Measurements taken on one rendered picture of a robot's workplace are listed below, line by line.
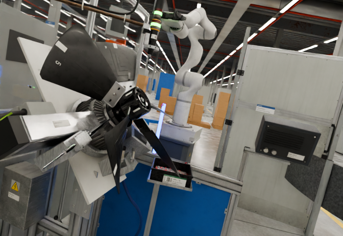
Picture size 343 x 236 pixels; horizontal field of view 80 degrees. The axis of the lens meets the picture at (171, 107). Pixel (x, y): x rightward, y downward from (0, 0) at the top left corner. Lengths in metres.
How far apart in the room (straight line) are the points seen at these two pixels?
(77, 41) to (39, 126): 0.29
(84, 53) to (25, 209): 0.65
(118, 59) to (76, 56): 0.31
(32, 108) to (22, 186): 0.41
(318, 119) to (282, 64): 0.73
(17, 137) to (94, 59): 0.33
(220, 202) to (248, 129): 1.47
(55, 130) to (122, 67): 0.43
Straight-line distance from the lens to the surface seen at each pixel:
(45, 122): 0.68
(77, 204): 0.99
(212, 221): 1.42
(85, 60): 0.74
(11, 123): 0.63
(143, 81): 8.96
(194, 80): 1.55
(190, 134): 1.50
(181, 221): 1.46
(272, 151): 1.21
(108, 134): 0.56
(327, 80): 2.84
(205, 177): 1.29
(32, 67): 0.96
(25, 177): 1.01
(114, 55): 1.01
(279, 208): 2.98
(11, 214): 1.13
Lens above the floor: 1.29
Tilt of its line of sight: 5 degrees down
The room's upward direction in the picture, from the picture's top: 12 degrees clockwise
